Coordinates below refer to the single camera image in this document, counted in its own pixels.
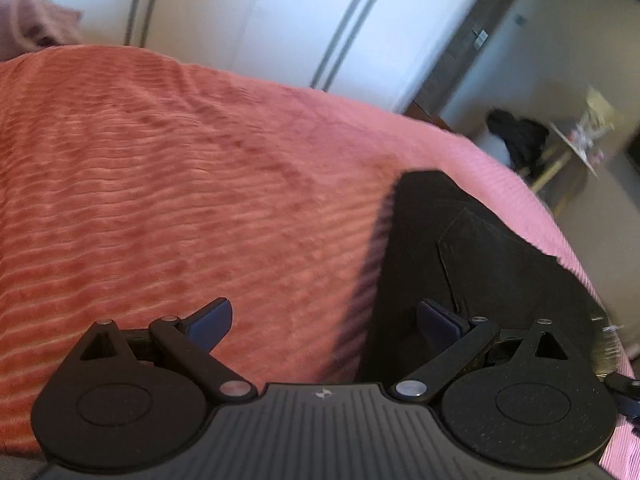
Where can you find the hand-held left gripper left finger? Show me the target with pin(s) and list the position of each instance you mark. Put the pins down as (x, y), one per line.
(212, 321)

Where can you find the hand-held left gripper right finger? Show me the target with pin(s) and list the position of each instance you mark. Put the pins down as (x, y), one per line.
(440, 322)

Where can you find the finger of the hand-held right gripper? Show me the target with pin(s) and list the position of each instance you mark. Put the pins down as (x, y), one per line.
(622, 385)

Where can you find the black pants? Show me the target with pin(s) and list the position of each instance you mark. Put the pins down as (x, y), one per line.
(475, 260)

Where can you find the pink ribbed blanket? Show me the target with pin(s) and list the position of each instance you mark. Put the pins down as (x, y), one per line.
(175, 185)

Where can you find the dark cloth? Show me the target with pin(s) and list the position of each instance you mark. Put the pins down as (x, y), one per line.
(522, 140)

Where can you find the white round side table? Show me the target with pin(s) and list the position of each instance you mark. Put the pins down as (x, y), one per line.
(565, 152)

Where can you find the grey wooden door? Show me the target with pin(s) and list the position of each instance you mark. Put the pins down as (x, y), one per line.
(465, 60)

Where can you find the white table decoration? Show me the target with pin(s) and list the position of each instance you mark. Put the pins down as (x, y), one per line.
(597, 110)

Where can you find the white wardrobe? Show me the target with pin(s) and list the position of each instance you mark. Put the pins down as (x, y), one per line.
(250, 10)

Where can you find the pink pillow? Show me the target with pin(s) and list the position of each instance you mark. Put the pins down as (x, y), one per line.
(30, 20)

